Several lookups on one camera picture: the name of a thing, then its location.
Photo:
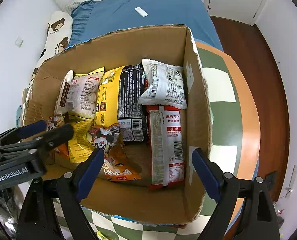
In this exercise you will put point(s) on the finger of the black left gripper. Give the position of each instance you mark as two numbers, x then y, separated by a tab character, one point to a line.
53	136
14	135

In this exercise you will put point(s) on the white barcode snack packet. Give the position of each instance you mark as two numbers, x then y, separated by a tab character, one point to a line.
165	85

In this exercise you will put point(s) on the white remote control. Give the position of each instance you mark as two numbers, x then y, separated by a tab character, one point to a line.
141	12

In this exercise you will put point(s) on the red white noodle packet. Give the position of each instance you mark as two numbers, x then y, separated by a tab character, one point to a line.
167	154

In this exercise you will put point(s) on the yellow crinkled snack bag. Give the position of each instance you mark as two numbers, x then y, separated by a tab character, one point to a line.
79	142

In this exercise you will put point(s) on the blue bed sheet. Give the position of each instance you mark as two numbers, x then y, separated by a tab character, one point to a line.
96	18

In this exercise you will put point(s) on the beige printed snack bag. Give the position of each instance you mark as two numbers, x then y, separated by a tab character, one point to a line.
78	93

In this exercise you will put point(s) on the milk carton cardboard box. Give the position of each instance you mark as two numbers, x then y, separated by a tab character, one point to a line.
171	44

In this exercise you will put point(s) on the bear print pillow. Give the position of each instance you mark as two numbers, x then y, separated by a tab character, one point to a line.
59	32

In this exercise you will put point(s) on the yellow black snack bag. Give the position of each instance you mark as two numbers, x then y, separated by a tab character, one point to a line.
118	102

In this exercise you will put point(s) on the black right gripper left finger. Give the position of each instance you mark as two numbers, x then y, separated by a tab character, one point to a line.
38	219

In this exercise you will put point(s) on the green white checkered tablecloth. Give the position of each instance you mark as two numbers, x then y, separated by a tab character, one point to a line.
236	145

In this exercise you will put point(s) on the orange snack packet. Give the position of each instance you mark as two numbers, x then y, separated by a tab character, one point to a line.
116	167

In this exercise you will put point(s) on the cartoon face snack packet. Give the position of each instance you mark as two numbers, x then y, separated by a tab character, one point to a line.
104	138

